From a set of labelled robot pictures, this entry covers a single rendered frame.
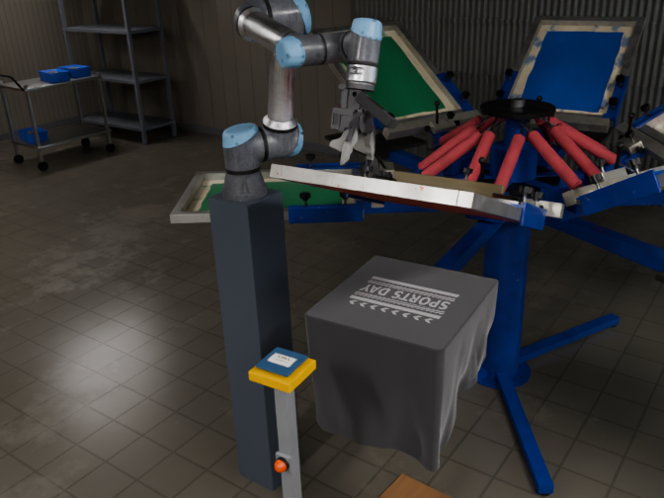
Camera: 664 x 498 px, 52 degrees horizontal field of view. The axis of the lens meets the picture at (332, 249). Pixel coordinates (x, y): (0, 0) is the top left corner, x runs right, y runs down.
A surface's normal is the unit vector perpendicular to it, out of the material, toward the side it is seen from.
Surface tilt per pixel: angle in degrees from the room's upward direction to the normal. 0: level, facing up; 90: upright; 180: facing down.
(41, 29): 90
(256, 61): 90
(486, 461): 0
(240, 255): 90
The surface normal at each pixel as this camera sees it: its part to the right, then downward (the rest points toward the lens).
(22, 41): 0.82, 0.21
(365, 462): -0.04, -0.91
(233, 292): -0.58, 0.35
